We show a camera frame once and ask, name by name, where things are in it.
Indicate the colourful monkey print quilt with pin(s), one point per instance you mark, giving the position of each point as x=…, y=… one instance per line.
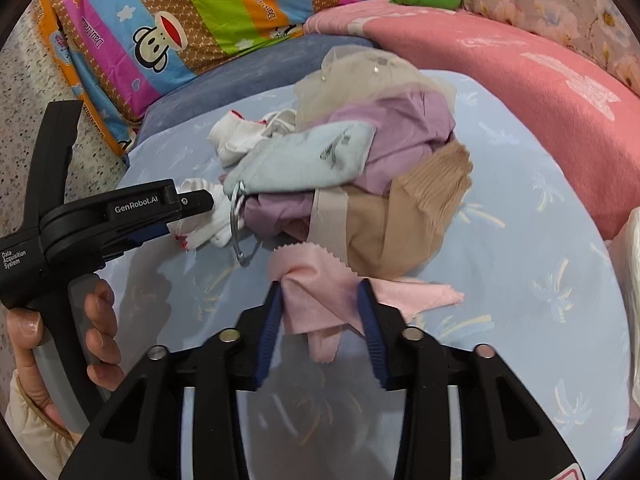
x=175, y=10

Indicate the white ribbed sock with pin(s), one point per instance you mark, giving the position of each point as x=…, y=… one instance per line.
x=230, y=142

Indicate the small white sock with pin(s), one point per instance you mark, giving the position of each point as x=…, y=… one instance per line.
x=210, y=230

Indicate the metal carabiner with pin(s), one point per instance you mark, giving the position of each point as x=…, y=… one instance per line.
x=233, y=230

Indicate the beige tulle cloth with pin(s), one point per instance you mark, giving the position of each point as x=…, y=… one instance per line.
x=360, y=80

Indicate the blue-grey pillow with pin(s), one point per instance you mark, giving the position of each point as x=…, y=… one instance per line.
x=250, y=75

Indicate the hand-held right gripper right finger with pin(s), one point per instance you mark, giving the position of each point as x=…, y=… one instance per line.
x=372, y=332

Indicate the purple cloth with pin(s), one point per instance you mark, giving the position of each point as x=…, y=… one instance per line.
x=400, y=130

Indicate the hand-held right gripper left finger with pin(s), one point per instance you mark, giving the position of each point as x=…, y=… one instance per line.
x=267, y=332

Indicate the beige stockings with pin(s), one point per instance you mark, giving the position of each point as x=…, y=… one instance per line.
x=390, y=230

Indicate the light blue sock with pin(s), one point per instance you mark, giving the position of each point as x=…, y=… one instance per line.
x=290, y=160

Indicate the floral quilt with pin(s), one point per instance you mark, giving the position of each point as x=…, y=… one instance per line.
x=550, y=5

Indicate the person's left hand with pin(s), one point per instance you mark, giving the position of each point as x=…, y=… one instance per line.
x=102, y=330

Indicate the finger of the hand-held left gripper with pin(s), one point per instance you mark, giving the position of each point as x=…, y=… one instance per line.
x=197, y=203
x=150, y=234

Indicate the person's left forearm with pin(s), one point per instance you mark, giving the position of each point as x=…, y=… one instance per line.
x=27, y=425

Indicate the pink cloth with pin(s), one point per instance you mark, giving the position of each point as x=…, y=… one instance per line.
x=310, y=300

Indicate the pink blanket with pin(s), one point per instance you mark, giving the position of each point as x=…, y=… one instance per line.
x=500, y=70

